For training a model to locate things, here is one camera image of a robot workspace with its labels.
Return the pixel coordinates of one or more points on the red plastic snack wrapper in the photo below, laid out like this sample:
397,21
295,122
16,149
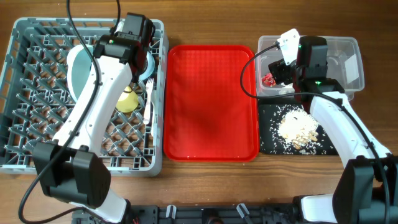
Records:
268,80

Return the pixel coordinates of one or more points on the clear plastic waste bin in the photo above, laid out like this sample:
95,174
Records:
344,65

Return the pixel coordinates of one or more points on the red plastic serving tray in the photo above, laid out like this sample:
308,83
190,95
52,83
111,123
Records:
208,117

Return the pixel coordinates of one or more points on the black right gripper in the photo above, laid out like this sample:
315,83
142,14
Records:
280,71

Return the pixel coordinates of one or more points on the yellow plastic cup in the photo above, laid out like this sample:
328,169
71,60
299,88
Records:
128,101

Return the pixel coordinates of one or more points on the black plastic waste tray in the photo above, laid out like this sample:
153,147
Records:
271,114

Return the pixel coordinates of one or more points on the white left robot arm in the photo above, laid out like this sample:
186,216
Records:
69,167

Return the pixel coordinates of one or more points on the grey plastic dishwasher rack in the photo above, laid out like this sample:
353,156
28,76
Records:
35,99

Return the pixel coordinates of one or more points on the light blue small bowl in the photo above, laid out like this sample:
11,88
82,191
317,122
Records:
149,68

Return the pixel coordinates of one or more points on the white paper napkin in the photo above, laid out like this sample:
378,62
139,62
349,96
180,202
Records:
286,91

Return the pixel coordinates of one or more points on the light blue plate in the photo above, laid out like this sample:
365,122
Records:
79,66

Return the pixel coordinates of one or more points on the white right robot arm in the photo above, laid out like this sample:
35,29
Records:
367,190

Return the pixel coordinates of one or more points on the rice and food scraps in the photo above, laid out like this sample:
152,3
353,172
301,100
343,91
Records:
298,128

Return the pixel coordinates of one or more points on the white plastic fork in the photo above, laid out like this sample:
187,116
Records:
149,89

